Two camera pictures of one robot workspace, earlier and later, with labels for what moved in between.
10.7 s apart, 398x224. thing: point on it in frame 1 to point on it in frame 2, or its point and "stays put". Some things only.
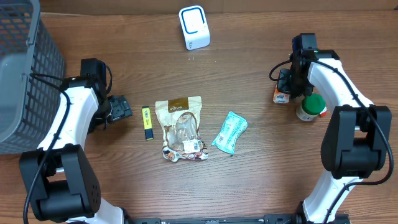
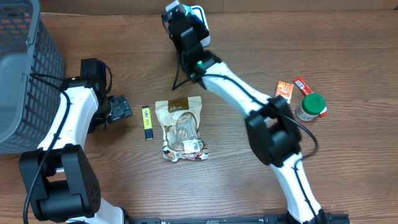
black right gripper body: [294, 83] to [199, 28]
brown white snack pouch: [180, 117] stays put
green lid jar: [311, 106] stays put
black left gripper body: [121, 108] stays put
